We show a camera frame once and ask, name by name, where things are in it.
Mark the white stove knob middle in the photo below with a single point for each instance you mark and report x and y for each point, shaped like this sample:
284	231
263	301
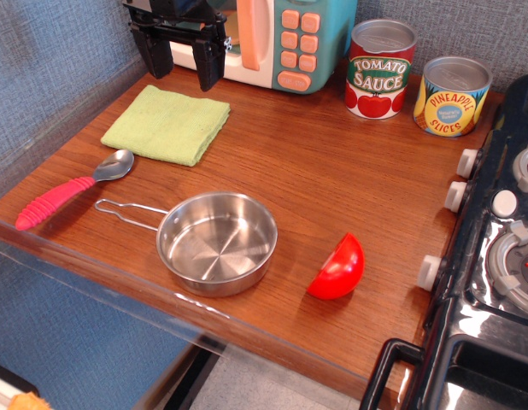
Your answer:
455	196

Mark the stainless steel pan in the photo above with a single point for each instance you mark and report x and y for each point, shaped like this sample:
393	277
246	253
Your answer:
216	244

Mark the red tomato half toy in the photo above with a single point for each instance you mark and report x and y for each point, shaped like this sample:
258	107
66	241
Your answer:
341	272

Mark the tomato sauce can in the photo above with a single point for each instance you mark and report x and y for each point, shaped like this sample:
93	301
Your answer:
380	60

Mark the orange object bottom left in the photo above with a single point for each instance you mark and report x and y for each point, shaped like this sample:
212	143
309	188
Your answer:
28	401

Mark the green folded cloth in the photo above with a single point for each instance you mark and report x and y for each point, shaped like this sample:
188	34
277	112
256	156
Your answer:
168	126

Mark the toy microwave teal and white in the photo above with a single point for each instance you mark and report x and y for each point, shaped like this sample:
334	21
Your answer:
291	46

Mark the white stove knob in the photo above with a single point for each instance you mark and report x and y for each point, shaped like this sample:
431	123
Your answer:
428	272
455	196
466	163

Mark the pineapple slices can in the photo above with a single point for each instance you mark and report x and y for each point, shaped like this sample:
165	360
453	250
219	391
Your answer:
451	95

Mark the white stove knob bottom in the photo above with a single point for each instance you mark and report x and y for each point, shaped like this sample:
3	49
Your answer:
428	272

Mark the white stove knob top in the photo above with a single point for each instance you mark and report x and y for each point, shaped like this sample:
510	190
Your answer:
466	163

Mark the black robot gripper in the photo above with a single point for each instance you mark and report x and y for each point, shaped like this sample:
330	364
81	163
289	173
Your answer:
195	23

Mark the black toy stove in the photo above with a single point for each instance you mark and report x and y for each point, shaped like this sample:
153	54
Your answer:
475	350

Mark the red handled metal spoon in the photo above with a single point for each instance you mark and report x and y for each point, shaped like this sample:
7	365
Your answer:
116	166

